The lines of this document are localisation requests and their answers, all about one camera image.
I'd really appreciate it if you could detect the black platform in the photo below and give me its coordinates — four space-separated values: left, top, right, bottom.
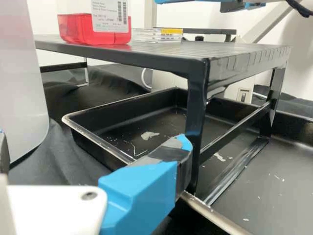
34 34 293 197

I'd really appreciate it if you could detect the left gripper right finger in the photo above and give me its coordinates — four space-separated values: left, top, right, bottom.
97 133 197 235

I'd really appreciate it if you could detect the black cable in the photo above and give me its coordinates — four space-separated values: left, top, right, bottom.
285 0 313 18

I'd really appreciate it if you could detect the clear flask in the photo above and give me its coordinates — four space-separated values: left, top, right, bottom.
0 0 50 167

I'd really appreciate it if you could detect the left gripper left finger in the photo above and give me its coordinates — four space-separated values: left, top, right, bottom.
0 129 11 173

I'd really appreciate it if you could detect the black tray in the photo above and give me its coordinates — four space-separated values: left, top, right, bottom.
62 87 313 235

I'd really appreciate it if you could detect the red liquid bottle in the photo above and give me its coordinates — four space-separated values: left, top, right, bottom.
57 0 133 46

